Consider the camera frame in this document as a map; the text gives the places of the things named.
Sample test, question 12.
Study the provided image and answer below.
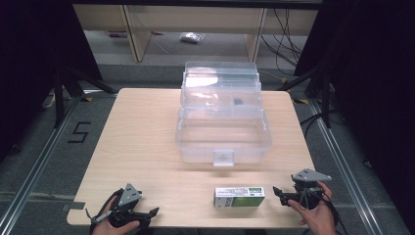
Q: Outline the black metal stand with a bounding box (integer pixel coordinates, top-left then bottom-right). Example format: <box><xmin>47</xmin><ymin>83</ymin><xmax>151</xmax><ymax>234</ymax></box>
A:
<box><xmin>275</xmin><ymin>64</ymin><xmax>333</xmax><ymax>129</ymax></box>
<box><xmin>52</xmin><ymin>64</ymin><xmax>119</xmax><ymax>129</ymax></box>

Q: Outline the crumpled clear plastic bag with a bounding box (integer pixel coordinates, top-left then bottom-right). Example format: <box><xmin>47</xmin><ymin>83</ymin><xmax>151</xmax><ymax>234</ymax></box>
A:
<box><xmin>179</xmin><ymin>31</ymin><xmax>206</xmax><ymax>44</ymax></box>

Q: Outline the aluminium floor rail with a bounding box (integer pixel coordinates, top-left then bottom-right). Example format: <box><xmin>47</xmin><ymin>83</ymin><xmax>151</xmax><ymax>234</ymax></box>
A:
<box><xmin>307</xmin><ymin>98</ymin><xmax>384</xmax><ymax>235</ymax></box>
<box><xmin>0</xmin><ymin>96</ymin><xmax>83</xmax><ymax>235</ymax></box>

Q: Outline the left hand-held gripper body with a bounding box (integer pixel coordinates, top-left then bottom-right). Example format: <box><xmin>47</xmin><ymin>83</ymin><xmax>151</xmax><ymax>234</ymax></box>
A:
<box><xmin>107</xmin><ymin>182</ymin><xmax>153</xmax><ymax>229</ymax></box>

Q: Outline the green and white carton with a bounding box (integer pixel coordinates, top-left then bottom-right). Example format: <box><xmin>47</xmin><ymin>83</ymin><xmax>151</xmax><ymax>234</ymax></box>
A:
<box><xmin>213</xmin><ymin>186</ymin><xmax>266</xmax><ymax>210</ymax></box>

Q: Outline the bundle of black cables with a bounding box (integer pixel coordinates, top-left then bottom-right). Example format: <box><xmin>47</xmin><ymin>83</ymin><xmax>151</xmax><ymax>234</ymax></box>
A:
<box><xmin>259</xmin><ymin>8</ymin><xmax>305</xmax><ymax>69</ymax></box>

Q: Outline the person's left hand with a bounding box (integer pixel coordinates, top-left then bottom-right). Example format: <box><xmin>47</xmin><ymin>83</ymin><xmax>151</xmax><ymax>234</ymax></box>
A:
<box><xmin>91</xmin><ymin>197</ymin><xmax>142</xmax><ymax>235</ymax></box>

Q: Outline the white cable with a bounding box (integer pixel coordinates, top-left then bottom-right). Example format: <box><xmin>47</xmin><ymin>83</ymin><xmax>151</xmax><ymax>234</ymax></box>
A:
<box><xmin>41</xmin><ymin>91</ymin><xmax>57</xmax><ymax>110</ymax></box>

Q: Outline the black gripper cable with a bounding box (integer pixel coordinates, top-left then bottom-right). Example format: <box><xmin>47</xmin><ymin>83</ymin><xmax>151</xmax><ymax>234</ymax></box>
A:
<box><xmin>302</xmin><ymin>188</ymin><xmax>348</xmax><ymax>235</ymax></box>
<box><xmin>85</xmin><ymin>188</ymin><xmax>125</xmax><ymax>233</ymax></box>

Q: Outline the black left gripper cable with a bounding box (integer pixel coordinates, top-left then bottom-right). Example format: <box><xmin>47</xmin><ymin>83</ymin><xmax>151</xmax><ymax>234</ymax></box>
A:
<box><xmin>85</xmin><ymin>188</ymin><xmax>125</xmax><ymax>233</ymax></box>

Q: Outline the person's right hand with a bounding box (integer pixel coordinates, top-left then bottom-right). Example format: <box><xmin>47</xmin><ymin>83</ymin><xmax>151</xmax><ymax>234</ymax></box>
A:
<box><xmin>287</xmin><ymin>181</ymin><xmax>338</xmax><ymax>235</ymax></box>

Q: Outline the black curtain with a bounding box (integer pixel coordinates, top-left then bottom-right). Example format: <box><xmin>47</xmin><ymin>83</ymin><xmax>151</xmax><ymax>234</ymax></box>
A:
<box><xmin>0</xmin><ymin>0</ymin><xmax>104</xmax><ymax>164</ymax></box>
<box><xmin>293</xmin><ymin>0</ymin><xmax>415</xmax><ymax>226</ymax></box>

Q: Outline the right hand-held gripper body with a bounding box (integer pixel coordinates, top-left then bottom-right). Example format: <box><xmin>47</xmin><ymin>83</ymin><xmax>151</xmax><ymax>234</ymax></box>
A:
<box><xmin>280</xmin><ymin>167</ymin><xmax>333</xmax><ymax>211</ymax></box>

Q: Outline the clear plastic storage box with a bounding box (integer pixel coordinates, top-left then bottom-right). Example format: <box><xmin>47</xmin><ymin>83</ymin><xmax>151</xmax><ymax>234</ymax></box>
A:
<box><xmin>174</xmin><ymin>60</ymin><xmax>273</xmax><ymax>167</ymax></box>

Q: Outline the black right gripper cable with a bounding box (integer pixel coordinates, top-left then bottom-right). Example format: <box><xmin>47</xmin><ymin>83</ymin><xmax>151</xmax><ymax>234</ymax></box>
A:
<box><xmin>302</xmin><ymin>188</ymin><xmax>348</xmax><ymax>235</ymax></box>

